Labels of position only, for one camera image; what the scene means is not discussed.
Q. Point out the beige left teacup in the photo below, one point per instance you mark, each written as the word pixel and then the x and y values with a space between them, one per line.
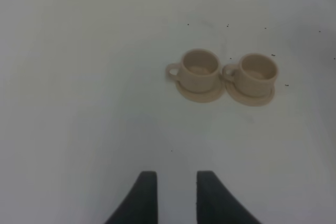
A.
pixel 197 71

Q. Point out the beige right cup saucer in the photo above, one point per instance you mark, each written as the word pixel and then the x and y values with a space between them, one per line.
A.
pixel 246 100

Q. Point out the beige cup saucer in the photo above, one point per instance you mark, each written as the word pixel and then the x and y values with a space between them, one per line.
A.
pixel 205 97
pixel 246 100

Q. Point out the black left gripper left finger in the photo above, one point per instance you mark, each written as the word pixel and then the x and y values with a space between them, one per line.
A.
pixel 141 203

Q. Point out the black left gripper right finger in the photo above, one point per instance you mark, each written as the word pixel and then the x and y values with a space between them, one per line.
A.
pixel 215 203

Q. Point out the beige right teacup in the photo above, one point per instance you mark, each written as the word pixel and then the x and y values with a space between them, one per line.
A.
pixel 253 76

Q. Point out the beige left cup saucer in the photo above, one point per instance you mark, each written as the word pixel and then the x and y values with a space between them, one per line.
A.
pixel 205 97

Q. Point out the beige teacup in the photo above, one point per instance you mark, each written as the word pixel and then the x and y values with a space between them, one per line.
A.
pixel 197 71
pixel 253 76

